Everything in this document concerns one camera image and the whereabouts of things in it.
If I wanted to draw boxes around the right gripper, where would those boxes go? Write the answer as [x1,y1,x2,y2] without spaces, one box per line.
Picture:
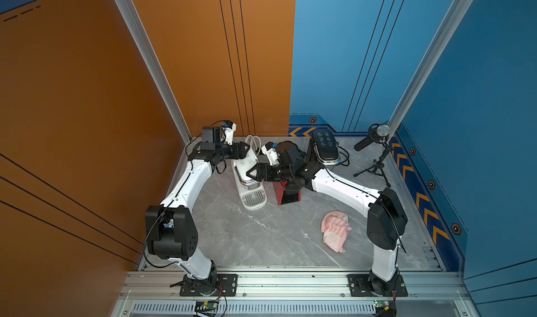
[245,162,295,183]

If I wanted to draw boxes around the white coffee machine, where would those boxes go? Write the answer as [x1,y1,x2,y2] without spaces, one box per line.
[232,149,267,211]

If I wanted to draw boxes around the red Nespresso coffee machine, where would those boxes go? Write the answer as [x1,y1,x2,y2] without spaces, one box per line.
[272,182,301,206]

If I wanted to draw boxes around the black coffee machine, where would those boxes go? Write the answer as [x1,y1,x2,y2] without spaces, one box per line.
[311,129,341,165]

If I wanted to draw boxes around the pink striped towel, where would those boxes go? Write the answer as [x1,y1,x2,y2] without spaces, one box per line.
[321,212,352,254]

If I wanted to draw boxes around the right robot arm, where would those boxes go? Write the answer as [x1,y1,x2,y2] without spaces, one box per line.
[240,139,408,296]

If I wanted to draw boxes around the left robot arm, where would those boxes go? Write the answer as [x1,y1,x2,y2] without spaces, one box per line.
[143,120,249,296]

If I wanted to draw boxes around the black microphone on tripod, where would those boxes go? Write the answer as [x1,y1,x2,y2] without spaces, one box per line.
[353,123,395,188]

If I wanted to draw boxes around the left green circuit board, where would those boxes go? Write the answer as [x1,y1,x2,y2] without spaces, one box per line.
[193,300,220,317]

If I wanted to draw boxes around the green circuit board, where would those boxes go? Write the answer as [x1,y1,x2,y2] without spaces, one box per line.
[373,301,397,317]
[193,300,220,317]

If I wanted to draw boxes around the right green circuit board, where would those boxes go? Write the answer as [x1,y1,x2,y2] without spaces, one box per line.
[373,301,397,317]

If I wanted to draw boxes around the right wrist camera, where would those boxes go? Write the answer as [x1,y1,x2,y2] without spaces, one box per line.
[261,142,280,166]

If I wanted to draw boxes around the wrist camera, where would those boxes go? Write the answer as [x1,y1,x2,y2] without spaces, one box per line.
[261,142,280,166]
[222,120,237,145]

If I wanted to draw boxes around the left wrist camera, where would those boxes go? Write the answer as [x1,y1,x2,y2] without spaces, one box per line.
[222,120,237,145]

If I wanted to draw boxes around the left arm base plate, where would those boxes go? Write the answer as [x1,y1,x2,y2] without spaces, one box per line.
[178,273,239,297]

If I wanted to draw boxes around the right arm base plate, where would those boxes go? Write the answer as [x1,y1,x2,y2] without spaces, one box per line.
[347,273,408,298]

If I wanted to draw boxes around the aluminium front rail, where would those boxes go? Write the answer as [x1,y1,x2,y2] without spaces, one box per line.
[112,268,479,316]

